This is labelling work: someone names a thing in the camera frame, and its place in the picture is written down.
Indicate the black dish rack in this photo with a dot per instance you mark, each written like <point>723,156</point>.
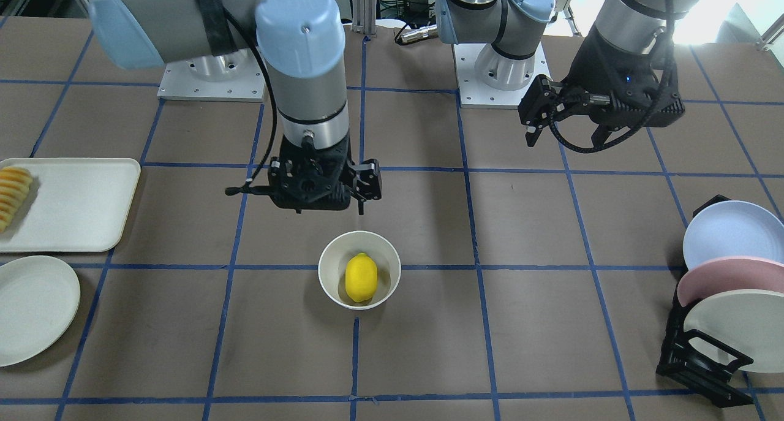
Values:
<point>698,361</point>

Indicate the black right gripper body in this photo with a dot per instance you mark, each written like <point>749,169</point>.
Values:
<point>369,180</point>

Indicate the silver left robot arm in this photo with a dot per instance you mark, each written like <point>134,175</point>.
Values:
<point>514,28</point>

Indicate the beige plate in rack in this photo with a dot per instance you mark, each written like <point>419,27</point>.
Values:
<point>748,320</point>

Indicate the aluminium frame post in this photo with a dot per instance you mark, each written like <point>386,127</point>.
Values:
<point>364,17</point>

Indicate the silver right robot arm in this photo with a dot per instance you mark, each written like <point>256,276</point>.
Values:
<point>299,48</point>

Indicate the cream round plate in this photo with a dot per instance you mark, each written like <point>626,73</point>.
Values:
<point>40,296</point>

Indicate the pink plate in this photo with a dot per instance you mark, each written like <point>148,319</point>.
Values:
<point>727,274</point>

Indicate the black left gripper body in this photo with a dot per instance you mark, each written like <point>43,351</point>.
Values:
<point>589,65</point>

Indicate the bread on tray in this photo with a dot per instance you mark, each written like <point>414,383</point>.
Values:
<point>15,187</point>

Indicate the cream rectangular tray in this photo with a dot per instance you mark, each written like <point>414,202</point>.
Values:
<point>76,204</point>

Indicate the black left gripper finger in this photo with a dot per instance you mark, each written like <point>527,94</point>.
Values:
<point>532,135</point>
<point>600,137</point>

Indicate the lavender plate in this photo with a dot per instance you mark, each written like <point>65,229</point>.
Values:
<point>732,228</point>

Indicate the yellow lemon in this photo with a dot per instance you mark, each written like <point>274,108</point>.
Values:
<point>361,278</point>

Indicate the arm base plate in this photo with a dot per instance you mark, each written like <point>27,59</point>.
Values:
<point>489,80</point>
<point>228,78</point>

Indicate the white ceramic bowl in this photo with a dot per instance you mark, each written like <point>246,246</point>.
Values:
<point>331,267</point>

